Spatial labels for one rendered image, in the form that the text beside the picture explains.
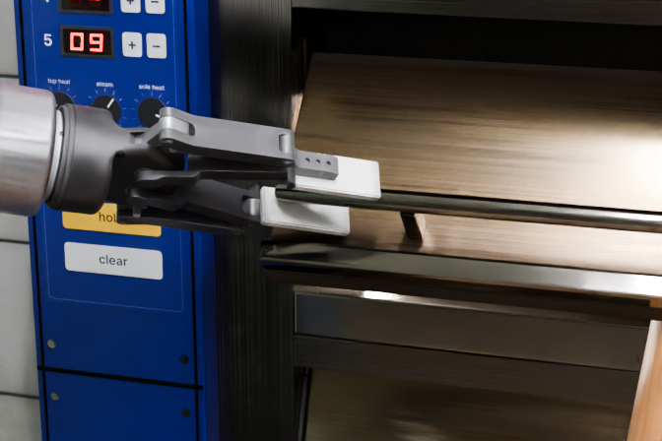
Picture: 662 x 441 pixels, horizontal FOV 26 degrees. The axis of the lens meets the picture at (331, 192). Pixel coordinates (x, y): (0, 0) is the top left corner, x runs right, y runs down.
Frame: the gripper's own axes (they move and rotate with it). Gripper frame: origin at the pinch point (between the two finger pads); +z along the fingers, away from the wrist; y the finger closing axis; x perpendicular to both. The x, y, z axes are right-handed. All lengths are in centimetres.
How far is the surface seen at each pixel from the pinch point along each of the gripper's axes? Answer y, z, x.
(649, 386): -10.7, 18.6, 17.2
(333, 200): -0.7, 0.5, 0.8
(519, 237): -3.1, 14.5, 3.1
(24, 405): 39.4, -14.6, 4.0
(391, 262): 0.3, 5.4, 4.7
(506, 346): 8.9, 19.2, 6.7
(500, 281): -3.8, 12.1, 7.3
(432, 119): -0.1, 9.6, -8.1
